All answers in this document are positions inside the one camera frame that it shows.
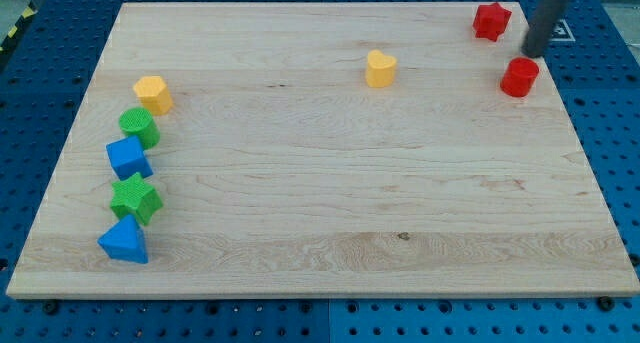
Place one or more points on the yellow pentagon block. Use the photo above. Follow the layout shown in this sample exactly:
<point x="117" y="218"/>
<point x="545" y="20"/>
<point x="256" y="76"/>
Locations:
<point x="154" y="95"/>

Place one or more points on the black bolt front right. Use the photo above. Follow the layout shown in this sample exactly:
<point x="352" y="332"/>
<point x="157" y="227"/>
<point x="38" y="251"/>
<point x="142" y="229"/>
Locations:
<point x="605" y="303"/>

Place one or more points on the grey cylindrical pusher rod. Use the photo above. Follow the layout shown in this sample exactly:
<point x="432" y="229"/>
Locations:
<point x="541" y="27"/>

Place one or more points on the black bolt front left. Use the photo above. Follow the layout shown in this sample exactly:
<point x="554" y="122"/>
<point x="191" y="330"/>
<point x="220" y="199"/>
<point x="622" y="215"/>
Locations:
<point x="50" y="307"/>

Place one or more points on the yellow heart block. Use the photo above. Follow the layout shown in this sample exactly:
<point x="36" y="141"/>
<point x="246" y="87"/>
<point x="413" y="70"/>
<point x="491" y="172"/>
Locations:
<point x="380" y="69"/>

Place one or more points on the red cylinder block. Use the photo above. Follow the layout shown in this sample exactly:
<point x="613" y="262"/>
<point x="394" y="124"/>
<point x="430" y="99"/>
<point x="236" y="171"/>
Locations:
<point x="519" y="77"/>

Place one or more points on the green star block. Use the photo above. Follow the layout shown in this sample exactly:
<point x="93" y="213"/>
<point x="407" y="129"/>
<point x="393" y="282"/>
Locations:
<point x="135" y="196"/>

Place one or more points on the blue triangle block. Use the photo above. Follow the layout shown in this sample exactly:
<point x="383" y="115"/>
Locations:
<point x="125" y="241"/>

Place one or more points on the black bolt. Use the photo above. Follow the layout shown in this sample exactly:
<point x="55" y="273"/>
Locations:
<point x="50" y="307"/>
<point x="605" y="303"/>

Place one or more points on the red star block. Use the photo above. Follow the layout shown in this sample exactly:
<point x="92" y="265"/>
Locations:
<point x="491" y="21"/>

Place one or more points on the white fiducial marker tag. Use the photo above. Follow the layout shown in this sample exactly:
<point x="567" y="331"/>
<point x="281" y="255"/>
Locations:
<point x="561" y="32"/>

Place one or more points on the light wooden board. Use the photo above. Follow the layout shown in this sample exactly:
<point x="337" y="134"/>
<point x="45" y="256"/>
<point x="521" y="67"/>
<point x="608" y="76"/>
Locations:
<point x="284" y="175"/>

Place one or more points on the blue cube block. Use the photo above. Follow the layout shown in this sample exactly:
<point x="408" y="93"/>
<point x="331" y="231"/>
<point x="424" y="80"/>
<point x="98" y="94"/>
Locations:
<point x="127" y="157"/>

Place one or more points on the green cylinder block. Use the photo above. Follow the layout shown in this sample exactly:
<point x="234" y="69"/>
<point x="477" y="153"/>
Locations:
<point x="139" y="122"/>

